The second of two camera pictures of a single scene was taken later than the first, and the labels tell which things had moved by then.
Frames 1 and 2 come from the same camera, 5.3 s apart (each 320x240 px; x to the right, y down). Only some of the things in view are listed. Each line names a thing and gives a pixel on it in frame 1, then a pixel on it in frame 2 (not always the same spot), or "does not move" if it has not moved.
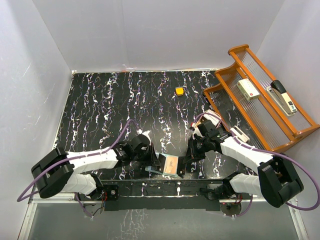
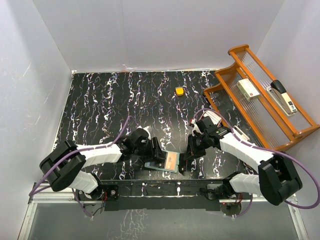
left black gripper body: (143, 158) does not move
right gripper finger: (182, 161) does not move
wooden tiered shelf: (246, 97) does not move
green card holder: (155, 168) → (170, 162)
